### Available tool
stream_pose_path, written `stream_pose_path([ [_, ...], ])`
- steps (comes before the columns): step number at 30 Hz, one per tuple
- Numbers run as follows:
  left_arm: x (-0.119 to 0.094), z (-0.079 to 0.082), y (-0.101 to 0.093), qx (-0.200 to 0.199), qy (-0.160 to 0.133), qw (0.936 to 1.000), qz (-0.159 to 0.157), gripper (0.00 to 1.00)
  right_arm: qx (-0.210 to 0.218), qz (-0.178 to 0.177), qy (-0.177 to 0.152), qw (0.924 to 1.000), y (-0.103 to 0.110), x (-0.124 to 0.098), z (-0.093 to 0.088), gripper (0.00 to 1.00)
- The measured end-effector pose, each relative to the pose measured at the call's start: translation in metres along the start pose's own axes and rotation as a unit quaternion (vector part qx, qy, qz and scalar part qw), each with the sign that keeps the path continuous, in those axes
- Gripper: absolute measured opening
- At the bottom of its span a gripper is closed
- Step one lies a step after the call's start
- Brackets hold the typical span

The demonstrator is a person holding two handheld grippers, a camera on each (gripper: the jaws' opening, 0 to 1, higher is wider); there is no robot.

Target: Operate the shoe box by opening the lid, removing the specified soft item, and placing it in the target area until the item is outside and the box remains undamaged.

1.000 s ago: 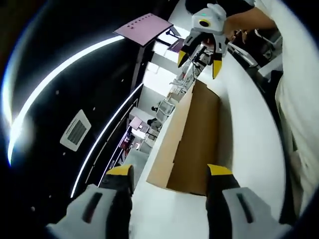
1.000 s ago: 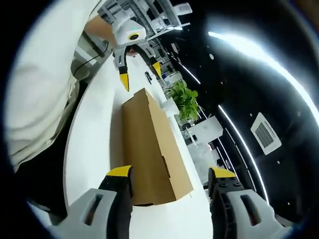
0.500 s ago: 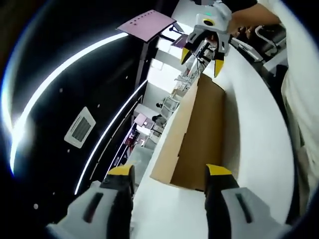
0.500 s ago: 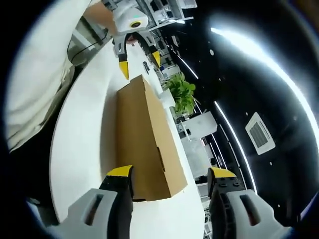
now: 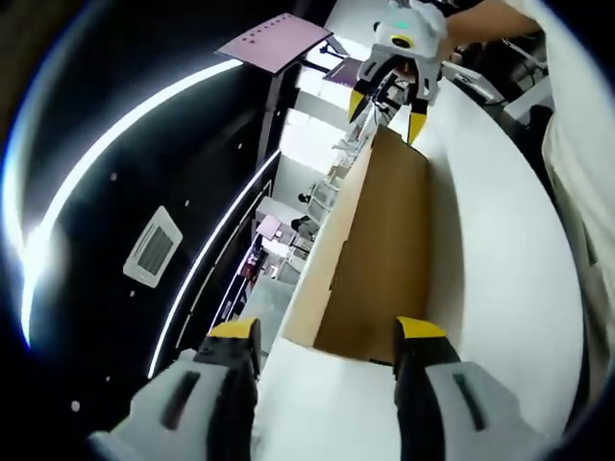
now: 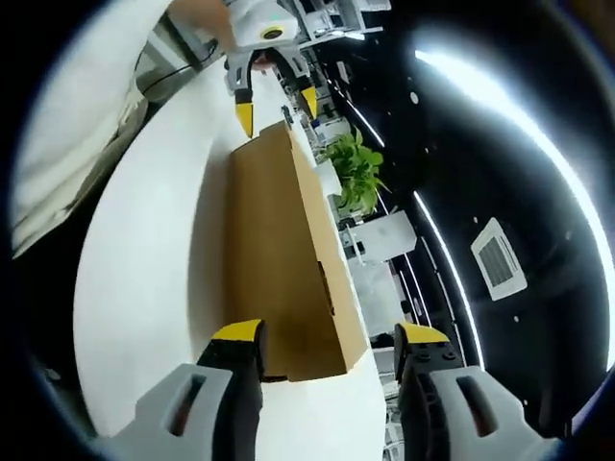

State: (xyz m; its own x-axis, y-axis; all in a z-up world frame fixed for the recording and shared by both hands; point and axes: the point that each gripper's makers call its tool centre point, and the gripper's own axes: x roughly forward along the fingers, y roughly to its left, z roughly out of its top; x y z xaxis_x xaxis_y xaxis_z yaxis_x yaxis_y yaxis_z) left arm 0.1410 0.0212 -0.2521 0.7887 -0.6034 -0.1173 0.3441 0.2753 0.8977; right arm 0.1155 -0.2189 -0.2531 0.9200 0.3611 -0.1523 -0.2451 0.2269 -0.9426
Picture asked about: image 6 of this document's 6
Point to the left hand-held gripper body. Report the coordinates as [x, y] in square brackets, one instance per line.
[254, 19]

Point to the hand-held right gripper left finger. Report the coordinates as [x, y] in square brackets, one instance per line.
[182, 413]

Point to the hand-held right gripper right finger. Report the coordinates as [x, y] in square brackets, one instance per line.
[490, 422]

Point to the brown cardboard shoe box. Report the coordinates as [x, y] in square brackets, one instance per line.
[269, 240]

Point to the small black object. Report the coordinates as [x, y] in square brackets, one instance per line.
[287, 115]

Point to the short ceiling light strip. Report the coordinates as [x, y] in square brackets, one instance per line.
[365, 122]

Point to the green potted plant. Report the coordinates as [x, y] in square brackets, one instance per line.
[360, 168]

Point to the ceiling air conditioner vent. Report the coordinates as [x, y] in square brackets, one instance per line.
[499, 259]

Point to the wide ceiling light strip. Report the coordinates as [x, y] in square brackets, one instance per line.
[461, 67]

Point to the white desk partition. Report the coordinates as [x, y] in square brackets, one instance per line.
[384, 233]

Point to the long ceiling light strip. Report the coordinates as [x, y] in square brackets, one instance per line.
[435, 226]

